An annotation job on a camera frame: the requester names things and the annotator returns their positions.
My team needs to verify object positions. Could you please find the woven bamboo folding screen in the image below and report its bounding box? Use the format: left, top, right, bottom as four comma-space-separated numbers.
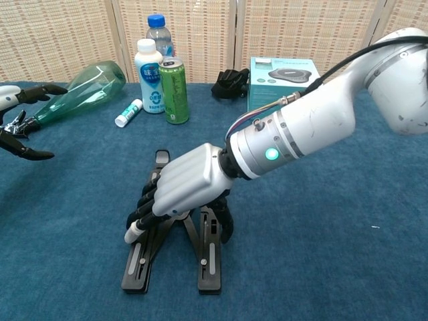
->
0, 0, 428, 85

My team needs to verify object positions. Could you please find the black strap bundle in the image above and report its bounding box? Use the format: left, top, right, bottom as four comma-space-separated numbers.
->
211, 68, 251, 100

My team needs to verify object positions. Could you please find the white yogurt drink bottle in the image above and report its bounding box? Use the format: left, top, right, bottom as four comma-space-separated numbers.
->
134, 38, 167, 115

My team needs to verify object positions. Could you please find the blue felt table cover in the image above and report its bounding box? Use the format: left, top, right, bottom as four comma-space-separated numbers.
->
0, 81, 428, 321

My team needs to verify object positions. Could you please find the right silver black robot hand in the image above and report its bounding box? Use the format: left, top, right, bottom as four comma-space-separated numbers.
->
124, 142, 235, 245

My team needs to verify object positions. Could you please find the green plastic spray bottle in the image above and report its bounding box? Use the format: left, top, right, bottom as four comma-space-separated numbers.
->
0, 60, 127, 140

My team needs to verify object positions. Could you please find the clear water bottle blue cap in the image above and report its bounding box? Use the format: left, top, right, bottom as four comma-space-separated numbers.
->
146, 13, 175, 60

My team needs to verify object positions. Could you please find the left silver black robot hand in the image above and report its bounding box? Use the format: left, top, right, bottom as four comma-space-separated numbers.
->
0, 84, 69, 161

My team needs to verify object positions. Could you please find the black folding laptop stand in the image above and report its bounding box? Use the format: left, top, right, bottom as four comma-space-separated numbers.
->
120, 149, 223, 296

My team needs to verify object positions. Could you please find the green drink can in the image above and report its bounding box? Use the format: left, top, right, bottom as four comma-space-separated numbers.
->
158, 56, 191, 125

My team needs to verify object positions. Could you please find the teal product box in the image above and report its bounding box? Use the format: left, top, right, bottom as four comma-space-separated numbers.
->
246, 56, 321, 114

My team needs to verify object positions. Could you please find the small white green tube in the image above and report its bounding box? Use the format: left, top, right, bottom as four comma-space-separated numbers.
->
114, 98, 144, 128

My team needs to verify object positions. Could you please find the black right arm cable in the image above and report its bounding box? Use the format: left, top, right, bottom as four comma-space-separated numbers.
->
225, 33, 428, 138

